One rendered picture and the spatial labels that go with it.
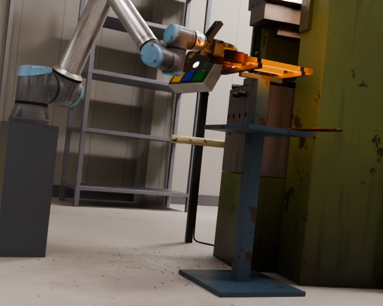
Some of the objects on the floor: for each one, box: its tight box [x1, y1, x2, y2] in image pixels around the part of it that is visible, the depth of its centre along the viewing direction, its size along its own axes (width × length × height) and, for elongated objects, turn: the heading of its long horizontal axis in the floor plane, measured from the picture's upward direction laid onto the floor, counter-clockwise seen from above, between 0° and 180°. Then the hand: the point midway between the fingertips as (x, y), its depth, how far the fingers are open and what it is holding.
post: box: [185, 92, 208, 243], centre depth 350 cm, size 4×4×108 cm
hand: (235, 48), depth 263 cm, fingers closed
